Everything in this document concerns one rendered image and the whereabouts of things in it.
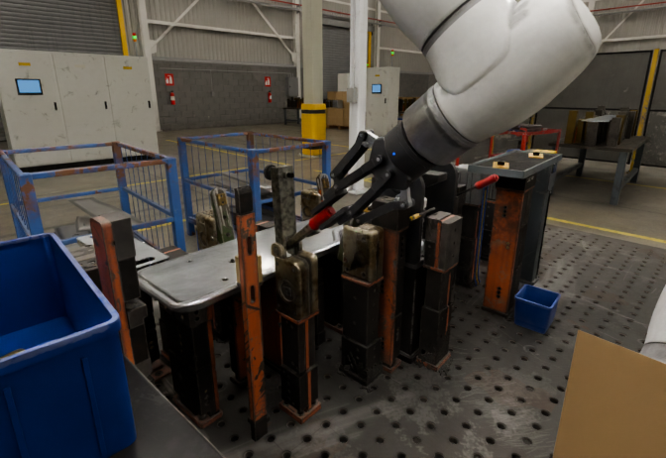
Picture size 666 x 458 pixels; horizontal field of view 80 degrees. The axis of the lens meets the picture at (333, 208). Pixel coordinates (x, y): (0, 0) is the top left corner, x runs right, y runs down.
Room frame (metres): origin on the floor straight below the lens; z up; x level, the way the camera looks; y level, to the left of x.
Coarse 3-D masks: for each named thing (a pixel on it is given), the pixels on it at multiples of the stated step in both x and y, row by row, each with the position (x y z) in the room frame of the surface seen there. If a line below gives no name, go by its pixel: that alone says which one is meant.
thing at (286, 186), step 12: (276, 168) 0.69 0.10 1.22; (288, 168) 0.71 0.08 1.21; (276, 180) 0.69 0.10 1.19; (288, 180) 0.71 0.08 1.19; (276, 192) 0.69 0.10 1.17; (288, 192) 0.70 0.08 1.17; (276, 204) 0.69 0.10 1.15; (288, 204) 0.70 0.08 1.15; (276, 216) 0.70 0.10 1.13; (288, 216) 0.70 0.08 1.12; (276, 228) 0.70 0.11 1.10; (288, 228) 0.70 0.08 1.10; (276, 240) 0.70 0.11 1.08; (288, 252) 0.72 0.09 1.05
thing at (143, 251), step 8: (80, 240) 0.90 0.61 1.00; (88, 240) 0.90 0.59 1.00; (136, 240) 0.90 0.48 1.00; (136, 248) 0.85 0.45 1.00; (144, 248) 0.85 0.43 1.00; (152, 248) 0.85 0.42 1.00; (136, 256) 0.80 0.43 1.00; (144, 256) 0.80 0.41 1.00; (152, 256) 0.80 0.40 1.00; (160, 256) 0.80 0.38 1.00; (168, 256) 0.80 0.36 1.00; (144, 264) 0.76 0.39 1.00
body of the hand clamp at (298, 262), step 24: (288, 264) 0.66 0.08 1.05; (312, 264) 0.67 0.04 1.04; (288, 288) 0.66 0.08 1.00; (312, 288) 0.67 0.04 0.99; (288, 312) 0.66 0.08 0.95; (312, 312) 0.67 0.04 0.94; (288, 336) 0.67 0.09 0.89; (312, 336) 0.68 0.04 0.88; (288, 360) 0.67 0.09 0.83; (312, 360) 0.68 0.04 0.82; (288, 384) 0.67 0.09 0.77; (312, 384) 0.68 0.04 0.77; (288, 408) 0.67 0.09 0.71; (312, 408) 0.67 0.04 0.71
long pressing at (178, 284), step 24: (264, 240) 0.90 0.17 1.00; (312, 240) 0.90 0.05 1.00; (336, 240) 0.89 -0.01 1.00; (168, 264) 0.76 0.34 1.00; (192, 264) 0.76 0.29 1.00; (216, 264) 0.76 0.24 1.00; (264, 264) 0.76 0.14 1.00; (144, 288) 0.67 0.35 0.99; (168, 288) 0.65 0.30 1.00; (192, 288) 0.65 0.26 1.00; (216, 288) 0.65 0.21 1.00; (240, 288) 0.66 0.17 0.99
